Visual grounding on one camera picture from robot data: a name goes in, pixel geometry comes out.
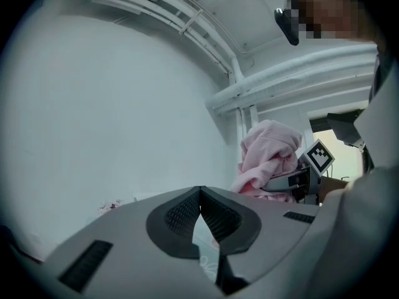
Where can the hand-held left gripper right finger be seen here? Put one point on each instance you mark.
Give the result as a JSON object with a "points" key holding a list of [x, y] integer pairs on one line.
{"points": [[268, 226]]}

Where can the pink clothes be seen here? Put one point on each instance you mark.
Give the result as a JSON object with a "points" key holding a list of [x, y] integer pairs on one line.
{"points": [[265, 154]]}

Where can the white vertical pipes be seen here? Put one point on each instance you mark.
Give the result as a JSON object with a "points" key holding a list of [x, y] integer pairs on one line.
{"points": [[246, 120]]}

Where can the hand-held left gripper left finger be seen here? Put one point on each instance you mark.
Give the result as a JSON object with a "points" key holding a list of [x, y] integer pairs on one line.
{"points": [[124, 229]]}

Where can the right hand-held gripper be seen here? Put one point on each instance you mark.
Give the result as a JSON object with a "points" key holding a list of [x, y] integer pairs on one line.
{"points": [[318, 157]]}

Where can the dark grey wall-mounted device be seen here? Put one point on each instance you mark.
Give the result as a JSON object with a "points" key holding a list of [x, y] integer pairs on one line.
{"points": [[344, 126]]}

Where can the thick white insulated pipe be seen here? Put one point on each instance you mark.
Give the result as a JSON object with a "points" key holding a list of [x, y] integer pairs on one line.
{"points": [[299, 73]]}

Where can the person's head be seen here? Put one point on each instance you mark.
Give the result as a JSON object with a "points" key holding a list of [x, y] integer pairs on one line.
{"points": [[330, 8]]}

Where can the pale floral cloth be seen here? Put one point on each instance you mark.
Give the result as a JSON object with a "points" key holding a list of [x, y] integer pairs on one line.
{"points": [[207, 260]]}

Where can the person's right forearm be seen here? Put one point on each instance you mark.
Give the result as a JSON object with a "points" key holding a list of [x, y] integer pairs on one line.
{"points": [[333, 185]]}

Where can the thin white ceiling pipes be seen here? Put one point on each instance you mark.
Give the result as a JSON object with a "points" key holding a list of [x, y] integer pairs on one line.
{"points": [[174, 14]]}

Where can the black head-worn camera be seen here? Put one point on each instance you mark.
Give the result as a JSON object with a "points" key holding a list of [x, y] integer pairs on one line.
{"points": [[286, 23]]}

